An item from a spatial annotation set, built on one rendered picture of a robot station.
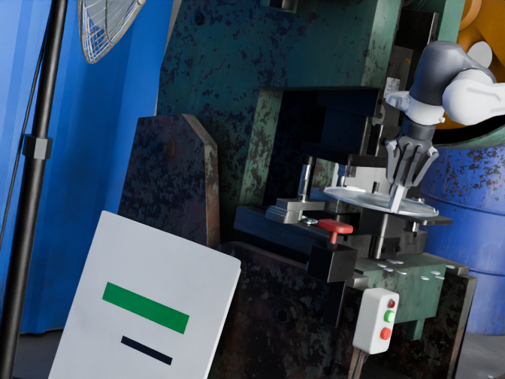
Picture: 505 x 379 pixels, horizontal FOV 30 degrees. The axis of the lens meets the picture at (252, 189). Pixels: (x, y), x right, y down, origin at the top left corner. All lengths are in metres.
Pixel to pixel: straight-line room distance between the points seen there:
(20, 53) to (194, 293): 1.05
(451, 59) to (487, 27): 0.62
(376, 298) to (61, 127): 1.47
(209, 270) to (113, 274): 0.32
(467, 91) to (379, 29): 0.33
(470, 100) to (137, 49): 1.60
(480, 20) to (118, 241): 1.16
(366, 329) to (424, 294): 0.40
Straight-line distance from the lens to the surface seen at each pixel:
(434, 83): 2.09
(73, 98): 3.18
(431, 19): 2.45
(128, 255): 2.55
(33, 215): 1.92
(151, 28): 3.39
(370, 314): 2.09
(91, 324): 2.61
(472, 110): 2.01
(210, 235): 2.41
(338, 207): 2.38
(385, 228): 2.34
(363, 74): 2.21
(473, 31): 2.72
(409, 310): 2.42
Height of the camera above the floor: 1.09
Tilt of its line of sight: 8 degrees down
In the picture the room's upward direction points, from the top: 11 degrees clockwise
